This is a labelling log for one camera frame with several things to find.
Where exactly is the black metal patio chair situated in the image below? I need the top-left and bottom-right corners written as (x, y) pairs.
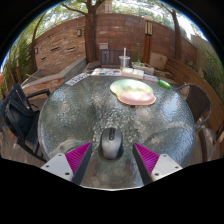
top-left (0, 83), bottom-right (51, 163)

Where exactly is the thin tree trunk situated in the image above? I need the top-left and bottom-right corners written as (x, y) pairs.
top-left (29, 13), bottom-right (46, 74)

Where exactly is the thick branching tree trunk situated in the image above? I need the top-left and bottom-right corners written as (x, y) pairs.
top-left (61, 0), bottom-right (108, 64)

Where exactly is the green plastic packet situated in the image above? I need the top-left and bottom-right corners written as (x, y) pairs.
top-left (157, 79), bottom-right (172, 90)

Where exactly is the wooden lamp post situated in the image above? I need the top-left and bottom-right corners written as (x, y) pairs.
top-left (142, 15), bottom-right (154, 65)

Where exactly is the brown wicker chair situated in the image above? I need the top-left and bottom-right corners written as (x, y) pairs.
top-left (175, 83), bottom-right (212, 133)

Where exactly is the dark wooden slatted chair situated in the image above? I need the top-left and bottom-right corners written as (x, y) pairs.
top-left (99, 48), bottom-right (134, 69)

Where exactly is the pale planter box with plants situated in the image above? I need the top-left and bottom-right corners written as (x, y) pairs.
top-left (132, 60), bottom-right (155, 76)

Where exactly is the blue and white booklet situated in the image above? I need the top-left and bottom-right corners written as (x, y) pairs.
top-left (143, 73), bottom-right (160, 83)

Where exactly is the colourful printed sheet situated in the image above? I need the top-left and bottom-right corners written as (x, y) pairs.
top-left (90, 67), bottom-right (123, 77)

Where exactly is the slender leaning tree trunk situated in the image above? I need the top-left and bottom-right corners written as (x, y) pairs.
top-left (159, 3), bottom-right (184, 61)

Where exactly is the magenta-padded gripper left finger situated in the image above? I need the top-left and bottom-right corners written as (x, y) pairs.
top-left (40, 142), bottom-right (94, 186)

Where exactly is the white licence plate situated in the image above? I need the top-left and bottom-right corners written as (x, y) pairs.
top-left (64, 72), bottom-right (90, 86)

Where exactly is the beige stone slab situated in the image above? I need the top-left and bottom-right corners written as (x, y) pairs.
top-left (149, 52), bottom-right (168, 70)

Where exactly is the low stone ledge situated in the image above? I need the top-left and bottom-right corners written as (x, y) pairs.
top-left (21, 58), bottom-right (88, 96)

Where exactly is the curved wooden bench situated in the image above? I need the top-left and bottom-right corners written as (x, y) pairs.
top-left (164, 58), bottom-right (224, 134)

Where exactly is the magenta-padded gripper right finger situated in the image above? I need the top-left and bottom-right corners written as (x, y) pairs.
top-left (132, 142), bottom-right (184, 186)

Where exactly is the clear plastic cup with straw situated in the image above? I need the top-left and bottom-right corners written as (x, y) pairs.
top-left (118, 47), bottom-right (131, 71)

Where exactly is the grey and black computer mouse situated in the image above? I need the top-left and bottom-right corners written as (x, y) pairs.
top-left (100, 127), bottom-right (124, 160)

